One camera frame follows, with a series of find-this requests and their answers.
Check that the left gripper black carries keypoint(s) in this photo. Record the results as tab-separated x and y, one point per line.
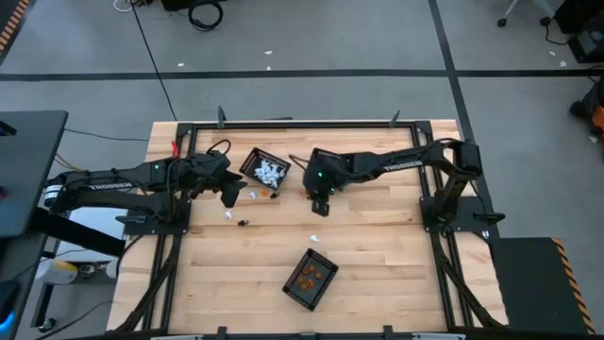
207	169

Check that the black hazard-striped platform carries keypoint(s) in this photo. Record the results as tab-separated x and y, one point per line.
528	283

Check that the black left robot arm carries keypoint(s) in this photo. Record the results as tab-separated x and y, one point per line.
118	186

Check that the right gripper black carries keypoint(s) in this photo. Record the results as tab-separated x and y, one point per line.
323	177

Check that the black equipment box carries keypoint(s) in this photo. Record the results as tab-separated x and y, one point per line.
174	4

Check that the white and yellow container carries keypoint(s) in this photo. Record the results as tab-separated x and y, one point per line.
59	273

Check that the office chair base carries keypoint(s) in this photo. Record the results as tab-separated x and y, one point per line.
501	22

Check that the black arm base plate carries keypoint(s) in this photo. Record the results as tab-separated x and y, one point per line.
472	226
137	229

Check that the black hazard-striped floor mat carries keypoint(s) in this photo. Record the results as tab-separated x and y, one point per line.
11	23

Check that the black and orange object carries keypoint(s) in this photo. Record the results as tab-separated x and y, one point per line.
590	106

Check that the black desk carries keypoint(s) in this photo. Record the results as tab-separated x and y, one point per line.
28	165

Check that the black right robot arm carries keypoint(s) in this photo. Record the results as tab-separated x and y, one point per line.
406	163

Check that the black aluminium table frame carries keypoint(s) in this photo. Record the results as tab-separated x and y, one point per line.
245	125

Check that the black slotted plastic basket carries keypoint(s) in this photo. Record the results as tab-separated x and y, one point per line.
330	155
247	163
325	264

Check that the white box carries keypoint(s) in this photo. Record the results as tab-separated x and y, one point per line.
101	219

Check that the black floor equipment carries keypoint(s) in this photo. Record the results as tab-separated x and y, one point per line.
585	42

